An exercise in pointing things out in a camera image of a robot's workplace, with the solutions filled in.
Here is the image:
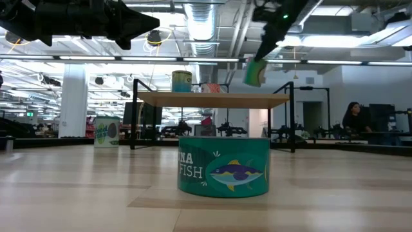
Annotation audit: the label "orange circles pattern can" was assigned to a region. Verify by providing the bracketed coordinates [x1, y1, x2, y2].
[200, 82, 222, 94]

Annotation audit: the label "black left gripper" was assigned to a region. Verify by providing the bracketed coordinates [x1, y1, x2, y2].
[33, 0, 161, 50]

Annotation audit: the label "black ceiling device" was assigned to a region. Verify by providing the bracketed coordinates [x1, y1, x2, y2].
[147, 29, 163, 46]

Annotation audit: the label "person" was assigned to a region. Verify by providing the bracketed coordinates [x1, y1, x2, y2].
[341, 101, 373, 133]

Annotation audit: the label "white pillar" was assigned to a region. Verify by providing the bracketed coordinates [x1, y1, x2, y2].
[58, 63, 89, 139]

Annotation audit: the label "teal tuna fish can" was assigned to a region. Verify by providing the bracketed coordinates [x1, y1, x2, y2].
[176, 135, 270, 198]

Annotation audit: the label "black monitor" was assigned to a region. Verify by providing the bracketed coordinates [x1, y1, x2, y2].
[123, 101, 164, 127]

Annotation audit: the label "silver ventilation duct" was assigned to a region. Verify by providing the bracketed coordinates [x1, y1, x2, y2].
[183, 0, 220, 57]

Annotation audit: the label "black background rig frame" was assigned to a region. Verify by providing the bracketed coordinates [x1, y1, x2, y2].
[297, 86, 332, 133]

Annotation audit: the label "tall cherries can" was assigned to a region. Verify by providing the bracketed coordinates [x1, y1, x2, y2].
[171, 70, 193, 93]

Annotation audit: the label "white green labelled can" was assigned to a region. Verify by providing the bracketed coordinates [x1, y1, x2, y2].
[93, 115, 120, 149]

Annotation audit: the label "wooden shelf black metal legs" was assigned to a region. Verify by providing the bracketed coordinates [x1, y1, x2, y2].
[130, 79, 295, 153]

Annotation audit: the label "green smiley face can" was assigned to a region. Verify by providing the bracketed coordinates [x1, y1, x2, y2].
[243, 57, 268, 88]

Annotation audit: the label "ceiling light strip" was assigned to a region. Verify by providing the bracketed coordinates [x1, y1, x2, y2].
[0, 54, 412, 66]

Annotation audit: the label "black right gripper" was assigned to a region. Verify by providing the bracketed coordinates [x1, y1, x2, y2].
[252, 0, 308, 62]

